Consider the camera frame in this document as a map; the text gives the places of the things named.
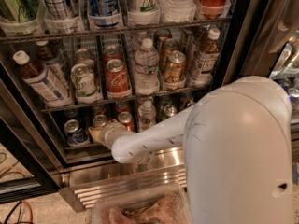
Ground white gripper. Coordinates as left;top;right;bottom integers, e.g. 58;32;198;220
88;118;132;149

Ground orange can bottom shelf front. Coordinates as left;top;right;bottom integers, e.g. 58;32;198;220
93;114;108;128

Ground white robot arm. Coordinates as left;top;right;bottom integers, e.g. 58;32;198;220
93;76;294;224

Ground red can bottom shelf front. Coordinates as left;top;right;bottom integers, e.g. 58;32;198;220
118;111;135;132

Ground blue can bottom shelf front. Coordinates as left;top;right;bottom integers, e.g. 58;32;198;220
64;119;90;147

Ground red Coca-Cola can middle shelf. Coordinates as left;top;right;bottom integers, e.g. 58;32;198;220
106;59;129;93

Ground small water bottle bottom shelf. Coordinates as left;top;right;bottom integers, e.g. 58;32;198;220
138;101;157;131

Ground white green can middle shelf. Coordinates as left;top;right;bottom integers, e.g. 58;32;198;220
71;63;98;98

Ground stainless fridge base grille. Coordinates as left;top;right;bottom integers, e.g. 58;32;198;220
59;147;186;212

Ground water bottle middle shelf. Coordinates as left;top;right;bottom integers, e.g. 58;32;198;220
134;38;160;95

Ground green can bottom shelf front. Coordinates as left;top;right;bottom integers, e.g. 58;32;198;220
162;105;178;120

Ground gold can middle shelf front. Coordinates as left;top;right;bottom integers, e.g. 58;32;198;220
164;50;186;83

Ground blue white can top shelf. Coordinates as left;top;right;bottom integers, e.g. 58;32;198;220
88;0;120;28

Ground tea bottle right middle shelf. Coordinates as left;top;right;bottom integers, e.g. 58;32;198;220
190;27;221;81

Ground plaid can top shelf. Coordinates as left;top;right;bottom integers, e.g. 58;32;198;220
44;0;79;20

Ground water bottle top shelf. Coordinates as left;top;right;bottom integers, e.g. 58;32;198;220
157;0;196;23

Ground green can top shelf left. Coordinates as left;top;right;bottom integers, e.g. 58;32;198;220
0;0;39;23

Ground tea bottle front left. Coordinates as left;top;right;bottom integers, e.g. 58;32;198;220
13;50;69;102

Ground tea bottle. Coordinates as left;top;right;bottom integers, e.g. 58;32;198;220
13;50;69;102
36;41;69;89

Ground open glass door left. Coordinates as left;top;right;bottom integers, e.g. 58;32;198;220
0;80;62;204

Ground tea bottle rear left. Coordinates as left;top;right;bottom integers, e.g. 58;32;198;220
36;41;69;89

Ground clear plastic bin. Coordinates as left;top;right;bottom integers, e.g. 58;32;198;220
92;184;192;224

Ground orange black cables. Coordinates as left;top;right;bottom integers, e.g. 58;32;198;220
2;199;35;224

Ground fridge centre door frame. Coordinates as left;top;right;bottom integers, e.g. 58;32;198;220
212;0;299;89

